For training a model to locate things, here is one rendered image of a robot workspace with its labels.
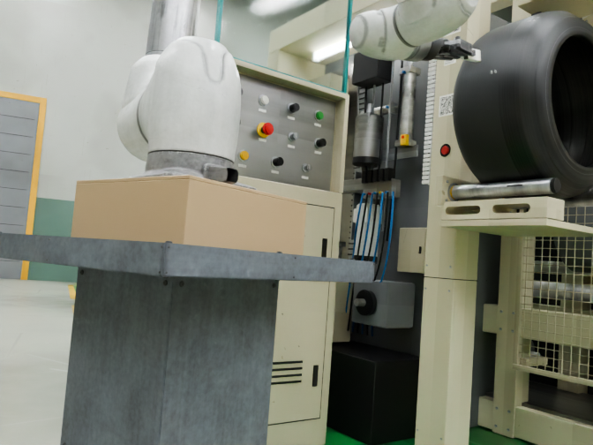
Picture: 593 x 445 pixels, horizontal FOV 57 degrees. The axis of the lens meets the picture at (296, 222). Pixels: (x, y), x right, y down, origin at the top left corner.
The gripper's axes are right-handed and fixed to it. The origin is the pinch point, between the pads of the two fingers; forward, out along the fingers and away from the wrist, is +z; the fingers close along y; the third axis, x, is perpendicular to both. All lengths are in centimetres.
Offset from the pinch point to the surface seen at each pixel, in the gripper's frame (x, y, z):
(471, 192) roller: 36.4, 14.2, 17.3
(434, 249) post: 55, 34, 22
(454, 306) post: 74, 25, 20
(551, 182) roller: 35.3, -11.5, 17.4
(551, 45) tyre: -2.1, -11.6, 20.3
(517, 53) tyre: -0.4, -6.0, 12.5
